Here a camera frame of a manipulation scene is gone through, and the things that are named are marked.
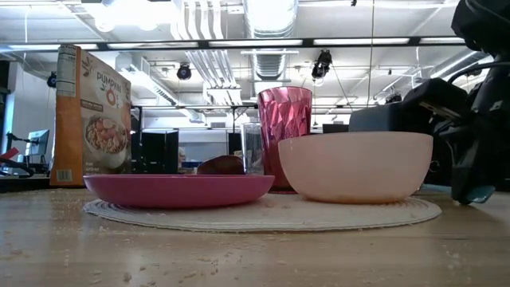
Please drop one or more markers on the pumpkin cereal box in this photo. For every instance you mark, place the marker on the pumpkin cereal box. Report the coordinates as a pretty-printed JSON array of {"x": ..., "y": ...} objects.
[{"x": 93, "y": 119}]

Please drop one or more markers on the peach plastic bowl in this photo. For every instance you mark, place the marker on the peach plastic bowl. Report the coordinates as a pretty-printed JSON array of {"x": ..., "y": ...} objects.
[{"x": 358, "y": 167}]

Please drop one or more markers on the black partition panel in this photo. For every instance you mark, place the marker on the black partition panel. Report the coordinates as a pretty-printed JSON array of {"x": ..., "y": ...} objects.
[
  {"x": 235, "y": 145},
  {"x": 159, "y": 153}
]

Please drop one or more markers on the red apple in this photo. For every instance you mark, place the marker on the red apple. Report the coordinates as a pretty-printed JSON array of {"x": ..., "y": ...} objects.
[{"x": 221, "y": 165}]

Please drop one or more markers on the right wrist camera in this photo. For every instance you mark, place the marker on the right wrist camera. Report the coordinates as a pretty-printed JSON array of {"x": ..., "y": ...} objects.
[{"x": 434, "y": 95}]

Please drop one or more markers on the white round woven placemat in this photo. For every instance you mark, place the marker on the white round woven placemat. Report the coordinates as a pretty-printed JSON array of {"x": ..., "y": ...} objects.
[{"x": 259, "y": 219}]

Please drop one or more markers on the black ceiling spotlight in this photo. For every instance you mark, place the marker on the black ceiling spotlight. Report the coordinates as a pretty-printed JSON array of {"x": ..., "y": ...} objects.
[
  {"x": 184, "y": 72},
  {"x": 52, "y": 79},
  {"x": 322, "y": 64}
]

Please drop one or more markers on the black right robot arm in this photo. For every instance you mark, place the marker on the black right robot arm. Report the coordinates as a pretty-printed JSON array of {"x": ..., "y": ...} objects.
[{"x": 482, "y": 24}]

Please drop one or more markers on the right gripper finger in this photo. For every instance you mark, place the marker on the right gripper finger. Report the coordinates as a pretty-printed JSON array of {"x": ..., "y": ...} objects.
[{"x": 474, "y": 167}]

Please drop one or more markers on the red faceted tumbler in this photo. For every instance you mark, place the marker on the red faceted tumbler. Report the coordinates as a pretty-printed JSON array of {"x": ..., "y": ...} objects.
[{"x": 285, "y": 115}]

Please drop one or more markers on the person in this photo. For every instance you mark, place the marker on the person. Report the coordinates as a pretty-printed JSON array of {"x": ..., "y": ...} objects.
[{"x": 182, "y": 155}]

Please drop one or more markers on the computer monitor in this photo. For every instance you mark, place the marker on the computer monitor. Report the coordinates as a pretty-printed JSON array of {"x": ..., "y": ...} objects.
[{"x": 39, "y": 142}]

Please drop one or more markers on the clear glass tumbler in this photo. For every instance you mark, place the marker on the clear glass tumbler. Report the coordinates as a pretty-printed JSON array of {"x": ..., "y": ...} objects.
[{"x": 251, "y": 147}]

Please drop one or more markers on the pink plastic plate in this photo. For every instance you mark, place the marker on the pink plastic plate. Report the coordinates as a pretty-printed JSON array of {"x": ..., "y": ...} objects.
[{"x": 179, "y": 191}]

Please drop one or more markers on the black overhead rig beam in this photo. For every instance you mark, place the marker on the black overhead rig beam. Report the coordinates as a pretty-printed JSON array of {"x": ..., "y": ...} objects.
[{"x": 203, "y": 44}]

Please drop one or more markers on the silver ceiling duct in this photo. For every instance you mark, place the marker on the silver ceiling duct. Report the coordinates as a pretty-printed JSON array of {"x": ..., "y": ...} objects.
[{"x": 271, "y": 64}]

